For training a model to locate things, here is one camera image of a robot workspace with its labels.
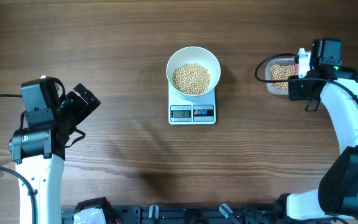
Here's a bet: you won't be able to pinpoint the left black cable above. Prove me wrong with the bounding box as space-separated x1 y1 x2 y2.
0 93 39 224

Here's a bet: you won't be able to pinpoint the clear plastic container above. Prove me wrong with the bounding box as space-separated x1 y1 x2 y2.
265 57 295 95

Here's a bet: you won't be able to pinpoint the soybeans pile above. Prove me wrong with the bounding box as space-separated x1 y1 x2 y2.
269 64 298 90

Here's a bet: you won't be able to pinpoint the soybeans in bowl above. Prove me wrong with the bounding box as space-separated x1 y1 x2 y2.
173 63 211 95

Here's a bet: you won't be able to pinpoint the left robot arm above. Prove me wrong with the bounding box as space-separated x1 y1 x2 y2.
9 77 100 223

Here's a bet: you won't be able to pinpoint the pink measuring scoop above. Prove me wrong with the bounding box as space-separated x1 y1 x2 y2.
295 63 300 75

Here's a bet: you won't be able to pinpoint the white digital kitchen scale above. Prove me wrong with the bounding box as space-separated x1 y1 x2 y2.
168 84 216 125

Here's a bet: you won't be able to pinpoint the white bowl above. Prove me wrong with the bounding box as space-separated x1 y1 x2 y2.
166 46 221 98

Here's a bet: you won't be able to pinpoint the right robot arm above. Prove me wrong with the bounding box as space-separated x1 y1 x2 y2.
283 38 358 222

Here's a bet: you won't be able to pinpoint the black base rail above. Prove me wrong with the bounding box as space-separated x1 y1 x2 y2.
61 197 278 224

